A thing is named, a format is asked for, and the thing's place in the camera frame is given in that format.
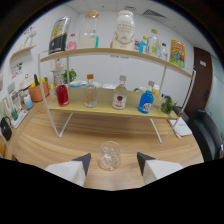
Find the blue-rimmed bowl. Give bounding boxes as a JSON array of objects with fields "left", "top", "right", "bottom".
[{"left": 69, "top": 79, "right": 88, "bottom": 89}]

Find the clear bottle with orange cap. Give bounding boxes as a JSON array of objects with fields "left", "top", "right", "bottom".
[{"left": 83, "top": 73, "right": 99, "bottom": 109}]

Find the white bowl with red pattern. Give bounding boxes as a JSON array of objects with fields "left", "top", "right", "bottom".
[{"left": 101, "top": 83, "right": 118, "bottom": 90}]

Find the red liquid bottle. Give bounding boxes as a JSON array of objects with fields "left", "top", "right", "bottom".
[{"left": 55, "top": 83, "right": 70, "bottom": 108}]

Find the red yellow paper cup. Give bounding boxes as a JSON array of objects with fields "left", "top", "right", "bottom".
[{"left": 152, "top": 83, "right": 161, "bottom": 96}]

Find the white appliance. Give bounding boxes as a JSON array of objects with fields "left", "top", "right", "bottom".
[{"left": 19, "top": 78, "right": 34, "bottom": 91}]

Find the pale blue small jar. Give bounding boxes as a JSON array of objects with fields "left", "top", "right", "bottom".
[{"left": 23, "top": 94, "right": 34, "bottom": 110}]

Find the black sofa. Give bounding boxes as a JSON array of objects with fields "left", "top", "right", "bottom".
[{"left": 191, "top": 109, "right": 224, "bottom": 163}]

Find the clear glass cup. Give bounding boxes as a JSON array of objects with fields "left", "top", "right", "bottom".
[{"left": 98, "top": 140, "right": 123, "bottom": 172}]

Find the clear bottle with blue cap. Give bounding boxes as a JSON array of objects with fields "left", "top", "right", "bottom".
[{"left": 159, "top": 42, "right": 169, "bottom": 61}]

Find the clear bottle with green cap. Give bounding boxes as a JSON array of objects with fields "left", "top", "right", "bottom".
[{"left": 148, "top": 28, "right": 160, "bottom": 56}]

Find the white milk bottle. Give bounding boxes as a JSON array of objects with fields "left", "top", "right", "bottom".
[{"left": 111, "top": 9, "right": 136, "bottom": 52}]

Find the white tray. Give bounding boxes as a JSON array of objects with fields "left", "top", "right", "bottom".
[{"left": 10, "top": 109, "right": 29, "bottom": 129}]

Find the small pink bottle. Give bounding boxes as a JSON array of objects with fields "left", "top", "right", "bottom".
[{"left": 65, "top": 33, "right": 78, "bottom": 52}]

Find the green potted plant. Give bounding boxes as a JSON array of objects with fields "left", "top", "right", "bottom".
[{"left": 61, "top": 68, "right": 78, "bottom": 84}]

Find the small bottle with blue label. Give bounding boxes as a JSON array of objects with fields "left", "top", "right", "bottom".
[{"left": 139, "top": 35, "right": 149, "bottom": 54}]

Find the two-tier wooden shelf rack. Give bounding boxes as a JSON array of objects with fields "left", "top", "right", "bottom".
[{"left": 37, "top": 47, "right": 197, "bottom": 145}]

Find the blue liquid bottle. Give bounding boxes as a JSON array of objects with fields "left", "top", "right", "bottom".
[{"left": 137, "top": 80, "right": 156, "bottom": 115}]

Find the brown door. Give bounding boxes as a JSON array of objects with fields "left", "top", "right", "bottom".
[{"left": 184, "top": 47, "right": 213, "bottom": 118}]

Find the black bag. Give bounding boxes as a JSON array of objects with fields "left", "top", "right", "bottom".
[{"left": 0, "top": 116, "right": 13, "bottom": 142}]

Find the white notebook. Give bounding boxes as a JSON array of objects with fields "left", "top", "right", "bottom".
[{"left": 169, "top": 117, "right": 193, "bottom": 138}]

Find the ceiling air vent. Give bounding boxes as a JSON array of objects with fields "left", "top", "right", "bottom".
[{"left": 142, "top": 8, "right": 168, "bottom": 18}]

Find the wooden wall shelf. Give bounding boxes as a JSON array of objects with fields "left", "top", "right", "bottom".
[{"left": 9, "top": 44, "right": 37, "bottom": 59}]

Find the glass with limes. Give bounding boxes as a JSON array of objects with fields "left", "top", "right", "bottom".
[{"left": 160, "top": 95, "right": 175, "bottom": 115}]

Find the silver black drink can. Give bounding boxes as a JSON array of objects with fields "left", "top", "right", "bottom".
[{"left": 48, "top": 16, "right": 72, "bottom": 55}]

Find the clear bottle with red label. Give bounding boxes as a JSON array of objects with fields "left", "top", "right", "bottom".
[{"left": 112, "top": 75, "right": 128, "bottom": 111}]

